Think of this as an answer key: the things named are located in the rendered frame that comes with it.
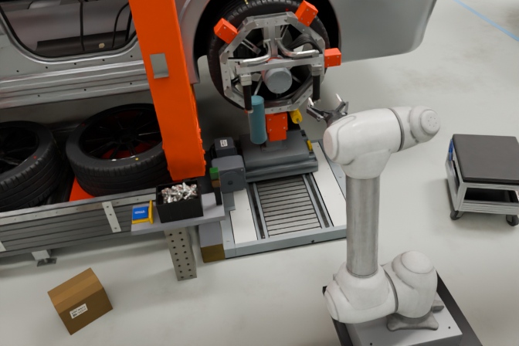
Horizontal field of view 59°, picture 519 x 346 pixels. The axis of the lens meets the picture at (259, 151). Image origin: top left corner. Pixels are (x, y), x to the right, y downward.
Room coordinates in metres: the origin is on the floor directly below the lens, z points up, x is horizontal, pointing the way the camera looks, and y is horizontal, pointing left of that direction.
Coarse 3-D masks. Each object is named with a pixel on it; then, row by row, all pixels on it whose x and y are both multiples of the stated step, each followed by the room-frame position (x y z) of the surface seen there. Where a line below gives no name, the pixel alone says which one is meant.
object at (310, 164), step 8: (304, 136) 2.44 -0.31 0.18; (240, 152) 2.36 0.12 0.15; (312, 152) 2.26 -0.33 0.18; (304, 160) 2.22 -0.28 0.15; (312, 160) 2.22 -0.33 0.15; (248, 168) 2.18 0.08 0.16; (256, 168) 2.18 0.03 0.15; (264, 168) 2.18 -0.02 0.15; (272, 168) 2.15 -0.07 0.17; (280, 168) 2.15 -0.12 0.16; (288, 168) 2.15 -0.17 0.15; (296, 168) 2.16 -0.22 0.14; (304, 168) 2.17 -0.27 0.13; (312, 168) 2.17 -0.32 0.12; (248, 176) 2.13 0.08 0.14; (256, 176) 2.13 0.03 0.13; (264, 176) 2.14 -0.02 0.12; (272, 176) 2.14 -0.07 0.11; (280, 176) 2.15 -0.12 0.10
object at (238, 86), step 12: (288, 24) 2.24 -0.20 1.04; (252, 48) 2.22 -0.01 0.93; (264, 48) 2.23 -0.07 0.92; (228, 60) 2.21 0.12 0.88; (252, 72) 2.22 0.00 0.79; (300, 72) 2.34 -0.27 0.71; (240, 84) 2.30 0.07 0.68; (252, 84) 2.38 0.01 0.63; (264, 84) 2.39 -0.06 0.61; (300, 84) 2.24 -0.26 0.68; (264, 96) 2.26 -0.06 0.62; (276, 96) 2.23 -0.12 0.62; (288, 96) 2.22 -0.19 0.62
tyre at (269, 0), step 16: (240, 0) 2.31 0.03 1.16; (256, 0) 2.23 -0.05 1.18; (272, 0) 2.22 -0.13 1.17; (288, 0) 2.24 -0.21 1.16; (224, 16) 2.25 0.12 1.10; (240, 16) 2.19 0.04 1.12; (208, 32) 2.36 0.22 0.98; (320, 32) 2.24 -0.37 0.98; (208, 48) 2.25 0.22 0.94; (208, 64) 2.23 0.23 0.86; (224, 96) 2.18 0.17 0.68
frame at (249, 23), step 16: (256, 16) 2.17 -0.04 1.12; (272, 16) 2.17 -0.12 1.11; (288, 16) 2.13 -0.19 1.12; (240, 32) 2.11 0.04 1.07; (304, 32) 2.15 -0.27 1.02; (224, 48) 2.14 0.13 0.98; (224, 64) 2.11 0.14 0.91; (224, 80) 2.10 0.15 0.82; (240, 96) 2.12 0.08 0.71; (304, 96) 2.16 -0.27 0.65; (272, 112) 2.13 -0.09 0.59
